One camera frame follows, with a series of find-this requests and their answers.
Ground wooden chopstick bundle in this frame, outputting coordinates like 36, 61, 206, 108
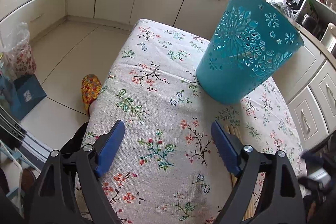
228, 125, 236, 136
243, 194, 256, 221
234, 127, 243, 143
231, 174, 237, 187
224, 125, 230, 134

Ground white folding rack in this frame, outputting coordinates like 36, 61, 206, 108
1, 141, 41, 216

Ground wooden chopstick bundle rightmost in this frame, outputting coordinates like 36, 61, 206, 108
231, 174, 237, 187

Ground black trouser leg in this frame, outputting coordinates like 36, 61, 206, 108
60, 122, 88, 155

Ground cream right cabinet drawers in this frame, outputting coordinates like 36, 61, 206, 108
273, 30, 335, 150

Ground wooden chopstick bundle leftmost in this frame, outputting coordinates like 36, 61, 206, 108
224, 125, 230, 134

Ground dark blue box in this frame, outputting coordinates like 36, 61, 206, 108
11, 75, 47, 121

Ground floral tablecloth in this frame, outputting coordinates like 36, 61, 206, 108
83, 19, 306, 223

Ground yellow patterned slipper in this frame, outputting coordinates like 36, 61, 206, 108
81, 74, 102, 114

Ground teal perforated plastic basket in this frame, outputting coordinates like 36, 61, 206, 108
196, 0, 304, 105

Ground clear floral plastic bag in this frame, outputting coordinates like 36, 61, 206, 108
4, 22, 37, 78

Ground green vegetable bag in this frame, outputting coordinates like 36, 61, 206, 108
268, 0, 294, 19

